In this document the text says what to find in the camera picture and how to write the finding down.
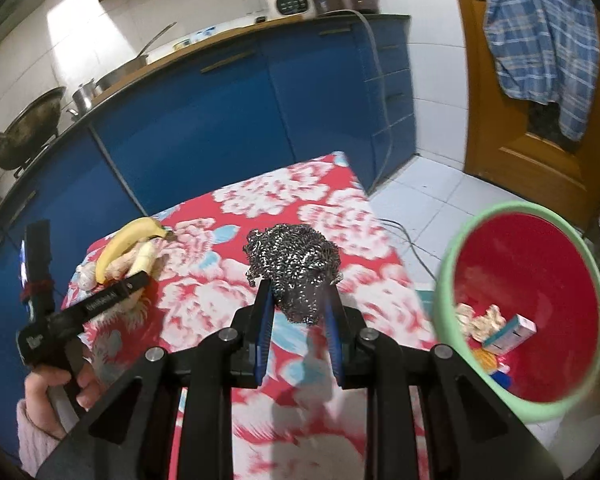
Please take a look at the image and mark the steel wool scrubber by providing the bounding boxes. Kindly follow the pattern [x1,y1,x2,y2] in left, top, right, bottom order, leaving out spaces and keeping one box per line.
[242,223,341,325]

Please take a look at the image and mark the yellow banana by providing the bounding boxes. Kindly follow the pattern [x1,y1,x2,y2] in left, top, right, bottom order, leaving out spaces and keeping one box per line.
[95,217,168,284]

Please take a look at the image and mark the small steel pot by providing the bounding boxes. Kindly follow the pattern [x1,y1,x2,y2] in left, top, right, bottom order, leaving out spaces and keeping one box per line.
[67,79,96,122]

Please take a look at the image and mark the red floral tablecloth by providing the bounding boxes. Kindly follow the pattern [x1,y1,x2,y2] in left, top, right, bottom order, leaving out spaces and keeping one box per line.
[83,153,434,479]

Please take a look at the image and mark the ginger root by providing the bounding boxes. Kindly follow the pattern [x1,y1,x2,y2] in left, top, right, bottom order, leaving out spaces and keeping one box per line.
[105,242,144,282]

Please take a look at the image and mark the blue cloth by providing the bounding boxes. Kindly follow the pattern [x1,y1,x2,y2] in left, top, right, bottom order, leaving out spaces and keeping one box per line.
[490,363,513,390]

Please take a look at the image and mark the pale peeled vegetable piece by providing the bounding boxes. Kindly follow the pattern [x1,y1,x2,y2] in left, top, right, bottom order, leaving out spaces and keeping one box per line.
[126,240,158,278]

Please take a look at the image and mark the blue kitchen cabinets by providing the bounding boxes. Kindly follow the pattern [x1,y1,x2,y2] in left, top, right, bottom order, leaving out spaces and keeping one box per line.
[0,13,416,455]

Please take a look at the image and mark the white medicine box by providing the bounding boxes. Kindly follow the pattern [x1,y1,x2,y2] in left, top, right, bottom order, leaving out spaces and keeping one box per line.
[482,314,536,356]

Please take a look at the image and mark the wooden door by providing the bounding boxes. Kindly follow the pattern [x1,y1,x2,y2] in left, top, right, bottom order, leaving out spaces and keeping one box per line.
[458,0,600,230]

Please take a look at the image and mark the pink sleeve forearm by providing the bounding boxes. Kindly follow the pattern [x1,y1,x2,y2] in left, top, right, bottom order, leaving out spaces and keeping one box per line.
[16,399,66,476]

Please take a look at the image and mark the red bin green rim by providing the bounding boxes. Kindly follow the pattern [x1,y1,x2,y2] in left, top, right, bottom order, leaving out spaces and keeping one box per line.
[431,202,600,424]

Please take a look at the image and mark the person's left hand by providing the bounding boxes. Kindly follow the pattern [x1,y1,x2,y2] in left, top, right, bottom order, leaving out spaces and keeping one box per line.
[24,344,106,440]

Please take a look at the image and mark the blue plaid shirt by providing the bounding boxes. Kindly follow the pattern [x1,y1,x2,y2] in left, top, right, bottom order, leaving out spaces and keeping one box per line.
[483,0,600,142]

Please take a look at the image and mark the white crumpled tissue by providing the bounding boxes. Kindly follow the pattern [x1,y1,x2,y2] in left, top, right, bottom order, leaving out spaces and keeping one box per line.
[455,304,506,344]

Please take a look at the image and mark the black wok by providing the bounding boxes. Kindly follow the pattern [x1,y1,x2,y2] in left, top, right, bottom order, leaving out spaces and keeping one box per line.
[0,86,66,170]

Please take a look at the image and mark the garlic bulb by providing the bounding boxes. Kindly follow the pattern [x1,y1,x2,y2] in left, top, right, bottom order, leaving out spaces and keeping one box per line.
[76,261,98,292]

